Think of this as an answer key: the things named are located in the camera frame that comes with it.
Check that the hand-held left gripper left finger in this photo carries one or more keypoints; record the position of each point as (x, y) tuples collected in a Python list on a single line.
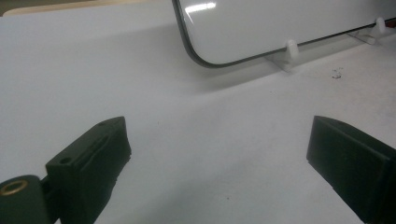
[(90, 174)]

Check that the wooden table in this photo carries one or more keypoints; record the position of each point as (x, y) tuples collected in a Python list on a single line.
[(62, 6)]

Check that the white whiteboard stand foot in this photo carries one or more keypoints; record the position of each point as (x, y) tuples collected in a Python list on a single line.
[(373, 31), (291, 53)]

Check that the white whiteboard with black rim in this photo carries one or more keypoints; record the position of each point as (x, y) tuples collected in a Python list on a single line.
[(264, 28)]

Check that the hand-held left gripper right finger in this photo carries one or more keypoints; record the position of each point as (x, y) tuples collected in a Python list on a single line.
[(355, 165)]

